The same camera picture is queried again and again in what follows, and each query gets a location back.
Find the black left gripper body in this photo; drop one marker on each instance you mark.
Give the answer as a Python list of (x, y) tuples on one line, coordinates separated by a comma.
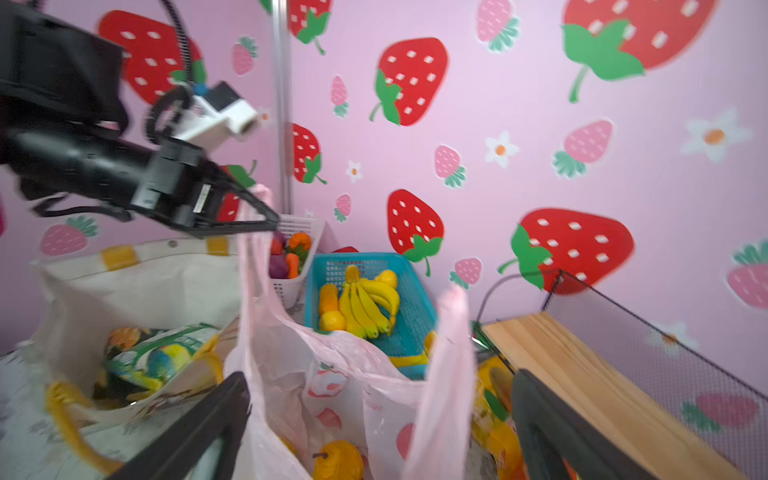
[(64, 170)]

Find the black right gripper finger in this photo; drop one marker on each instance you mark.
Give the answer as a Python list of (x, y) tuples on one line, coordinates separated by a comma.
[(555, 439), (238, 209), (210, 435), (217, 229)]

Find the green snack packet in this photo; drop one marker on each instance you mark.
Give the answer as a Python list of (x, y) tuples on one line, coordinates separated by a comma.
[(139, 362)]

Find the pink plastic grocery bag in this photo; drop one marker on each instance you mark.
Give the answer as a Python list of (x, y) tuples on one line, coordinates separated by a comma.
[(309, 389)]

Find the white canvas tote bag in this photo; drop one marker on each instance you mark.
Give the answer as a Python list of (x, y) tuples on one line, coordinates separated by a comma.
[(122, 293)]

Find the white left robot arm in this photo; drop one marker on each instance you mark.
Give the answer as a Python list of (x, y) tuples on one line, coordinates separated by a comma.
[(123, 120)]

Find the orange toy pepper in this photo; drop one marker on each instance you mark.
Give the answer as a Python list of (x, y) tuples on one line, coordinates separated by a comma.
[(300, 241)]

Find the purple toy onion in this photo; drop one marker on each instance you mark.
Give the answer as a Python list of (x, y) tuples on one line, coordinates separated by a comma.
[(279, 267)]

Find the yellow snack packets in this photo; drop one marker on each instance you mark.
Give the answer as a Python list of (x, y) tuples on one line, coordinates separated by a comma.
[(492, 426)]

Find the white plastic basket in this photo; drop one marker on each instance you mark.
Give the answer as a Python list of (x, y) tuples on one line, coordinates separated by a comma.
[(288, 290)]

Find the orange toy papaya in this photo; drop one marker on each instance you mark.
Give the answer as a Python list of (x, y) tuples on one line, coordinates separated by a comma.
[(328, 299)]

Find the small yellow toy lemon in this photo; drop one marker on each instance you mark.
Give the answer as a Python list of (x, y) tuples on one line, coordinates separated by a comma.
[(332, 320)]

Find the yellow toy banana bunch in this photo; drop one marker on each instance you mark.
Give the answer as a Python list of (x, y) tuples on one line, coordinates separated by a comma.
[(369, 307)]

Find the teal plastic basket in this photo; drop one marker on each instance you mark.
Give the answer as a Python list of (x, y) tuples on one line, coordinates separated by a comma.
[(417, 316)]

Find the black wire wooden shelf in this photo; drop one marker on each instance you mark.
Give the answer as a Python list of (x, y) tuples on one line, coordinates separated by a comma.
[(713, 404)]

